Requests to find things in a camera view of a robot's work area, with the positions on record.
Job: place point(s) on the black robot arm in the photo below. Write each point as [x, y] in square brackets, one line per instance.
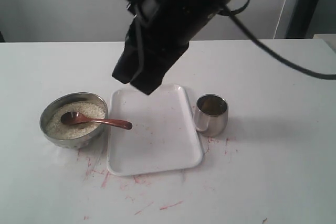
[203, 12]

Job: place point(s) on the small steel cup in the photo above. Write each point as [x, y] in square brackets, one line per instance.
[211, 115]

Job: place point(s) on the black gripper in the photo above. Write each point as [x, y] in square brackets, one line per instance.
[156, 39]

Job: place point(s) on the brown wooden spoon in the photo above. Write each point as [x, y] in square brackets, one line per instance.
[74, 118]

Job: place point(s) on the white rectangular plastic tray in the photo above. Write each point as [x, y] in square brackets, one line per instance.
[163, 136]

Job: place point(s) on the steel bowl of rice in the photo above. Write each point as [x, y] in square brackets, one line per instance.
[73, 136]

